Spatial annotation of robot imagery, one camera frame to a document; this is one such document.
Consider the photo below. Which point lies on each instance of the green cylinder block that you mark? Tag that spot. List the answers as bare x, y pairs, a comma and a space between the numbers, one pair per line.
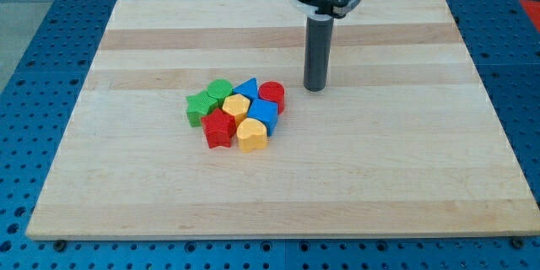
220, 89

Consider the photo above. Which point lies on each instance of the blue cube block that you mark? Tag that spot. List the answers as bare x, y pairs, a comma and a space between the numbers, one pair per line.
266, 112

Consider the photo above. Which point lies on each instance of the light wooden board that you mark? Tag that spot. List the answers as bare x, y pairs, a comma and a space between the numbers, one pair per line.
403, 142

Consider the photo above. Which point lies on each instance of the red star block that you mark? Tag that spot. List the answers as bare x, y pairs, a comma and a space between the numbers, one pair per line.
219, 127

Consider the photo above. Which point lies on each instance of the red cylinder block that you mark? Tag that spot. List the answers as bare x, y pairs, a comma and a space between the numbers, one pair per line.
274, 92

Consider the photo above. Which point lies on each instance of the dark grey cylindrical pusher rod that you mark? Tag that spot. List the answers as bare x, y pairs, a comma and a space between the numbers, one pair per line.
318, 41

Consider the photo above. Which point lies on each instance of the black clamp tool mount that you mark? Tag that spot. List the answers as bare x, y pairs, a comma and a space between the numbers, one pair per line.
323, 10

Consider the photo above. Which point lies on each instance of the yellow heart block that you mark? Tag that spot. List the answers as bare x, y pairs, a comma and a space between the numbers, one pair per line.
251, 134

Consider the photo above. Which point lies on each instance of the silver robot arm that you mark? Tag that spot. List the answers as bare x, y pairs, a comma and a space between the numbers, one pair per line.
320, 16

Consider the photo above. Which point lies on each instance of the green star block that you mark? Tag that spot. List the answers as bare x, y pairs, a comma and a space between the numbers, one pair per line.
198, 106

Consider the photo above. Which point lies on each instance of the blue triangle block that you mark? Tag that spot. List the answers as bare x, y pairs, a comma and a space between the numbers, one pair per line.
249, 89

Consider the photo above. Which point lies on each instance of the yellow hexagon block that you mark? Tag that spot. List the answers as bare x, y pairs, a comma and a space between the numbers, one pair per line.
236, 105

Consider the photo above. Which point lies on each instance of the blue perforated metal table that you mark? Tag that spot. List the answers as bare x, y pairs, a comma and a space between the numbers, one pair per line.
38, 99

